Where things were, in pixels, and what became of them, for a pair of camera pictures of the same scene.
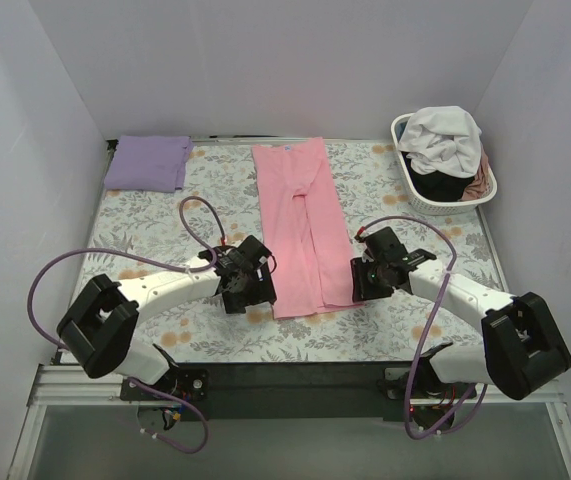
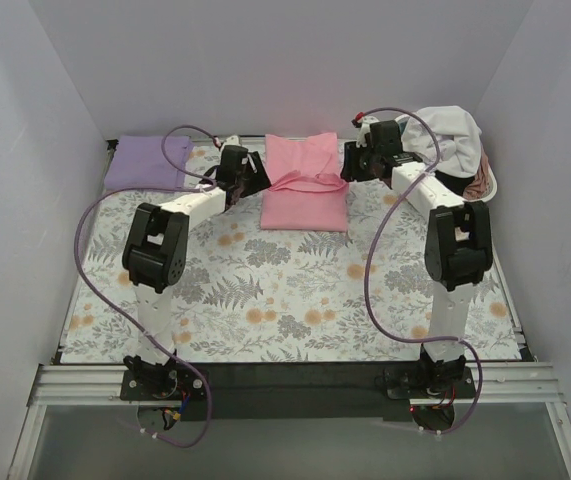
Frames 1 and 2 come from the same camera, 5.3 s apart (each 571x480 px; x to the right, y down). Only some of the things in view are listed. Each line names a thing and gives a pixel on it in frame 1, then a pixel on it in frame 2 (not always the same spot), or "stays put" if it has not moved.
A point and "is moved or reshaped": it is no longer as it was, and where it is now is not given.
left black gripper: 267,282 -> 249,179
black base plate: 287,392 stays put
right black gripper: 358,281 -> 356,167
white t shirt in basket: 443,139 stays put
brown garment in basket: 476,188 stays put
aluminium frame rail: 54,385 stays put
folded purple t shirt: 148,163 stays put
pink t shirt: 311,262 is moved or reshaped
